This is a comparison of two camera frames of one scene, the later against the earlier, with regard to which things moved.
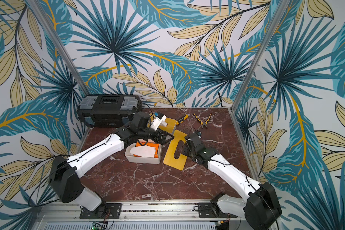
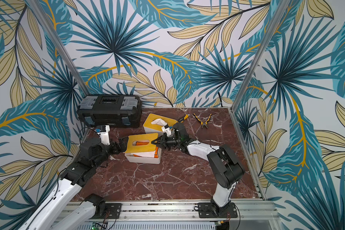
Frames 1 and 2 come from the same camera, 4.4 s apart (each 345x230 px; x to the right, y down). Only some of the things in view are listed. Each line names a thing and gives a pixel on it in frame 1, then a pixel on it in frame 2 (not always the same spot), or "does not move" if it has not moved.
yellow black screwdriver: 181,120 does not move
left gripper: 163,140 -> 123,146
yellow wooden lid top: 169,128 does not move
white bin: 131,158 does not move
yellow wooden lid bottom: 169,159 -> 152,137
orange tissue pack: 148,142 does not move
